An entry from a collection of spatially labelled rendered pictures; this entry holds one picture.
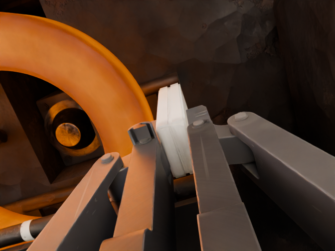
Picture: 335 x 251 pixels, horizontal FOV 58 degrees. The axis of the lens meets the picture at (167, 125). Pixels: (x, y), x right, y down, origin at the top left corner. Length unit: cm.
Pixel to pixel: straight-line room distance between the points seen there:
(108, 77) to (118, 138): 4
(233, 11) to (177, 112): 13
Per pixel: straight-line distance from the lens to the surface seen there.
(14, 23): 20
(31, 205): 28
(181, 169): 15
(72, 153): 32
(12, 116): 30
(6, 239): 22
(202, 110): 17
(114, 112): 18
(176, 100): 17
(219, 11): 25
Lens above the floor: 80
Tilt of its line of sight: 16 degrees down
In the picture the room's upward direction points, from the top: 19 degrees counter-clockwise
